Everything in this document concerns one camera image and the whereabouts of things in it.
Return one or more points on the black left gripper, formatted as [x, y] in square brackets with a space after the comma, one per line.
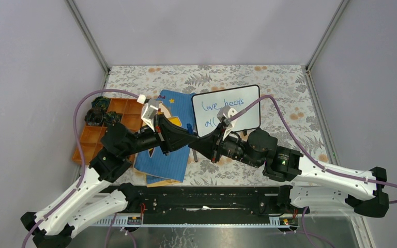
[170, 137]

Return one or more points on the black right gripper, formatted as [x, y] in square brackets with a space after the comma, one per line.
[209, 144]

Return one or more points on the blue capped whiteboard marker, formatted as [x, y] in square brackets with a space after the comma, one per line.
[195, 156]

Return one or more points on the blue marker cap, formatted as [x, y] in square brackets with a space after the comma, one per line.
[189, 128]

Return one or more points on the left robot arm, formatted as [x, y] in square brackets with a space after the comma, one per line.
[58, 223]

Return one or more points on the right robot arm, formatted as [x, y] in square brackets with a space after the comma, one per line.
[354, 189]

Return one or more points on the blue pikachu cloth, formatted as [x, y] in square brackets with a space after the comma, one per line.
[159, 169]

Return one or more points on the wooden compartment tray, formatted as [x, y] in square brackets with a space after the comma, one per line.
[90, 138]

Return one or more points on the dark rolled fabric middle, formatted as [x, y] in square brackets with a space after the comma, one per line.
[110, 118]

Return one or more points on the dark rolled fabric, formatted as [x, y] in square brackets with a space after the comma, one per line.
[94, 117]
[101, 102]
[110, 118]

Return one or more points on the dark rolled fabric top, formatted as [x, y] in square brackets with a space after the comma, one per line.
[101, 102]

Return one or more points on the dark rolled fabric left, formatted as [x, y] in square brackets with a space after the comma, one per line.
[94, 117]

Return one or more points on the floral tablecloth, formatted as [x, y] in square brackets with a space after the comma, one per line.
[287, 84]

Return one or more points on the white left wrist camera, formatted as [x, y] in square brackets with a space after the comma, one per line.
[149, 110]

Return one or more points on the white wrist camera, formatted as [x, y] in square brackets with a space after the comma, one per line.
[149, 110]
[224, 116]

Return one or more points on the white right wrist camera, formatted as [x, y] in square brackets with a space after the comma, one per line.
[224, 116]

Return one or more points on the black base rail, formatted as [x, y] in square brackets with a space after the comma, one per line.
[212, 205]

